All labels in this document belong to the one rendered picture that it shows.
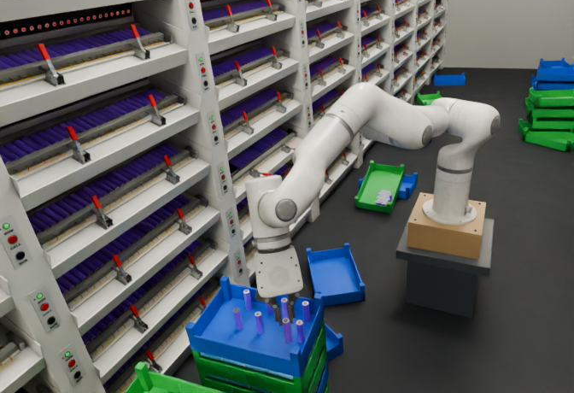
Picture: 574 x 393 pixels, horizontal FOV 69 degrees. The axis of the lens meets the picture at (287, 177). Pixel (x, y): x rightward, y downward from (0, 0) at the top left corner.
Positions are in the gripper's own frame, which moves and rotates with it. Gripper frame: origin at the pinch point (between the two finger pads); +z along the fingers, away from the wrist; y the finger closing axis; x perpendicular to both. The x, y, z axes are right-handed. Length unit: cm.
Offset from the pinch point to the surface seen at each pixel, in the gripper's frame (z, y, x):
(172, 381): 11.0, -27.5, 2.2
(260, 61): -77, 10, 80
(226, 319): 6.3, -15.1, 21.9
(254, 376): 17.1, -9.5, 8.9
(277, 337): 10.5, -2.3, 13.1
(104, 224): -25, -42, 21
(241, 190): -26, -6, 72
